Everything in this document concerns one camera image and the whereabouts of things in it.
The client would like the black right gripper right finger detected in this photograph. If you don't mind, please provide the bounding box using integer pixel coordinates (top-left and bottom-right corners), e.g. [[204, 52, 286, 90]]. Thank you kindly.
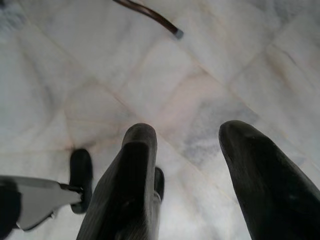
[[218, 120, 320, 240]]

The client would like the black robot left foot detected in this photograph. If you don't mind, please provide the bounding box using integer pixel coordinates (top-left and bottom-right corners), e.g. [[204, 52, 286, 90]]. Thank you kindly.
[[69, 148, 94, 215]]

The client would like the grey robot left leg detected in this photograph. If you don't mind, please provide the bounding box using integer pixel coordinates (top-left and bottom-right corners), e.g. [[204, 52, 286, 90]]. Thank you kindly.
[[0, 174, 85, 231]]

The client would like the marble print folding table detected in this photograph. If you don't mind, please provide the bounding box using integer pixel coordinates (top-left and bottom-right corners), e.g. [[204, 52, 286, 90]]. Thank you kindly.
[[112, 0, 185, 40]]

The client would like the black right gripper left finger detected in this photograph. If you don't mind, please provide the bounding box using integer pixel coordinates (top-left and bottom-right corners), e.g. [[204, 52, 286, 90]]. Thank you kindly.
[[76, 122, 163, 240]]

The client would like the black robot foot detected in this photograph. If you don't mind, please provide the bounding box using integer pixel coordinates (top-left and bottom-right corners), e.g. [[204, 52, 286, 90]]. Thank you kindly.
[[69, 148, 94, 215], [152, 166, 166, 200]]

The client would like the black robot right foot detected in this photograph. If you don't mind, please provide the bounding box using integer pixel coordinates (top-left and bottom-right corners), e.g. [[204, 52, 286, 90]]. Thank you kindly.
[[152, 166, 166, 200]]

